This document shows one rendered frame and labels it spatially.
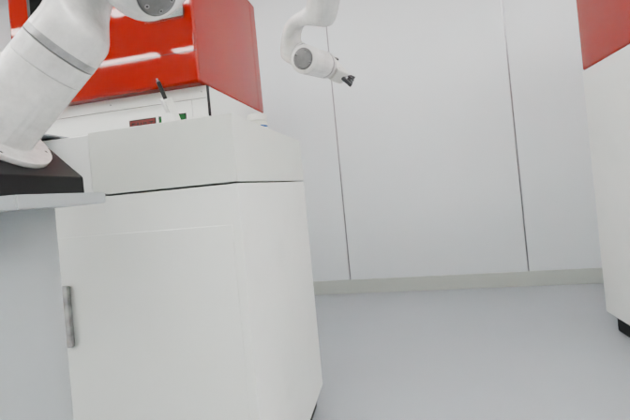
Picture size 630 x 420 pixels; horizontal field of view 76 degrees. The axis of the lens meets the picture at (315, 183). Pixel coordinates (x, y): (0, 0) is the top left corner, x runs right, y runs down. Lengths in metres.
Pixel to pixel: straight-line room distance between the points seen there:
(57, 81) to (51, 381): 0.50
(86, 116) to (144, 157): 0.95
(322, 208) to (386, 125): 0.76
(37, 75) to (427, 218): 2.53
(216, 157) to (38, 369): 0.48
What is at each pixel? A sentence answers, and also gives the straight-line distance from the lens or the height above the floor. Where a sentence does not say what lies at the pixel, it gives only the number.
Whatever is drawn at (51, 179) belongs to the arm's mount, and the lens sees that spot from 0.86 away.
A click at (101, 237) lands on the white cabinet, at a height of 0.72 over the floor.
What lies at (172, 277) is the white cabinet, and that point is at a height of 0.63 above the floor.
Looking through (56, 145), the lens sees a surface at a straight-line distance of 1.11.
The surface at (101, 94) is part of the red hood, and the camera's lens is 1.80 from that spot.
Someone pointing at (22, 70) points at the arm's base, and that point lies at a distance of 0.81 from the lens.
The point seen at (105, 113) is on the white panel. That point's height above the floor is 1.17.
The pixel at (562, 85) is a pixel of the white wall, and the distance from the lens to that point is 3.16.
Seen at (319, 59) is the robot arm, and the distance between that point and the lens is 1.22.
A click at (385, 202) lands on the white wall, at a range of 2.91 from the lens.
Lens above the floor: 0.79
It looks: level
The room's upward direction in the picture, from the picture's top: 5 degrees counter-clockwise
